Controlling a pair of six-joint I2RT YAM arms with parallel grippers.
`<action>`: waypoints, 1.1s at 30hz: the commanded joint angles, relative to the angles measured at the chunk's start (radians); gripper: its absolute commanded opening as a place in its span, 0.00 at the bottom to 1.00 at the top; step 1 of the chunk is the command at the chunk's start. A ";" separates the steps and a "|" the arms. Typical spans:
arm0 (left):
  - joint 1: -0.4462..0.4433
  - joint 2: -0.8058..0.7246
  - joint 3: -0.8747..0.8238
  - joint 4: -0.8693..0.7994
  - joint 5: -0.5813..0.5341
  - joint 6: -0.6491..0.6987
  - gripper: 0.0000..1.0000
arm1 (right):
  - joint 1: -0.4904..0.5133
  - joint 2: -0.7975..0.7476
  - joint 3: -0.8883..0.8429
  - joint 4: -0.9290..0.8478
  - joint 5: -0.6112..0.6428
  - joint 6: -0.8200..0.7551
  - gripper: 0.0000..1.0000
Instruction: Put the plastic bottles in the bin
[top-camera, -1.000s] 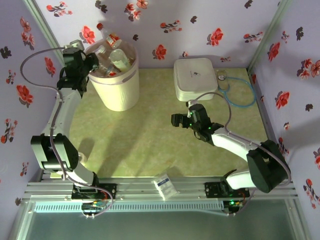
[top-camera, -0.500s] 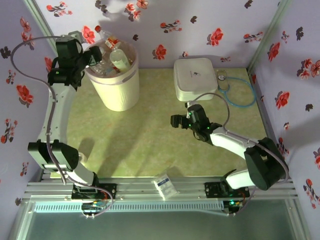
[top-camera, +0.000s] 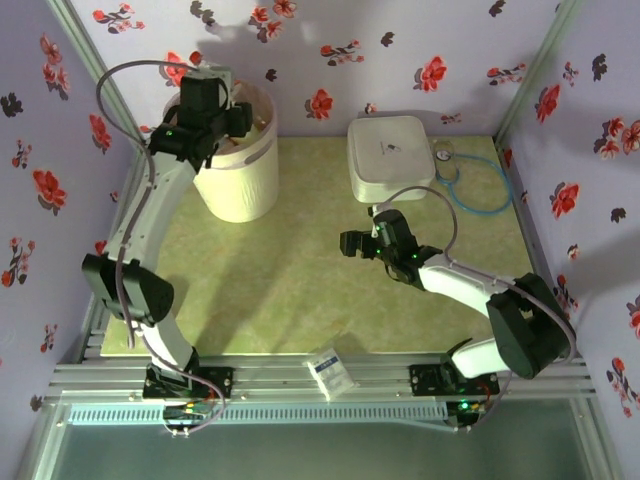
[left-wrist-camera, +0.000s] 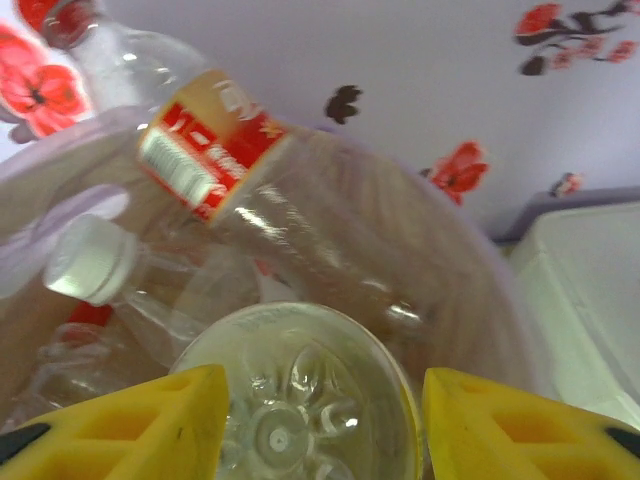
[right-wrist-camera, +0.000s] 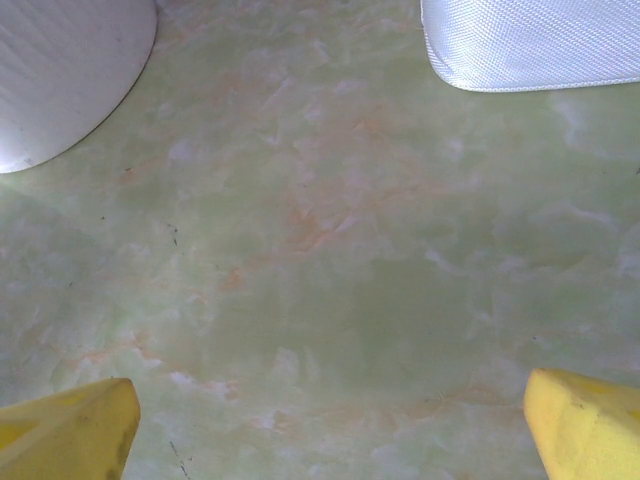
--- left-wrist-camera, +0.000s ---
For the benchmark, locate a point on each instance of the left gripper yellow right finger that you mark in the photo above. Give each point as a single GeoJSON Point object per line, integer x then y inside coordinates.
{"type": "Point", "coordinates": [525, 440]}

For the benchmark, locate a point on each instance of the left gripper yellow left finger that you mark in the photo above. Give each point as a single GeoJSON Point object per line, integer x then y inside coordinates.
{"type": "Point", "coordinates": [125, 440]}

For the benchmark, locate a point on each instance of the clear bottle white cap red-white label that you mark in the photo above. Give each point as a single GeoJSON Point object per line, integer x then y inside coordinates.
{"type": "Point", "coordinates": [90, 260]}

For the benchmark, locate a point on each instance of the pale green bottle white cap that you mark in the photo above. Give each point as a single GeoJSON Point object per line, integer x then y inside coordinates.
{"type": "Point", "coordinates": [300, 380]}

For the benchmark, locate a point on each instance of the clear bottle red cap red label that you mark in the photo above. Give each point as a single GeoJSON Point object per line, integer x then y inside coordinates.
{"type": "Point", "coordinates": [215, 150]}

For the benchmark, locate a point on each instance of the white ribbed plastic bin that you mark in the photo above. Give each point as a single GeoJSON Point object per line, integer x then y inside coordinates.
{"type": "Point", "coordinates": [435, 240]}

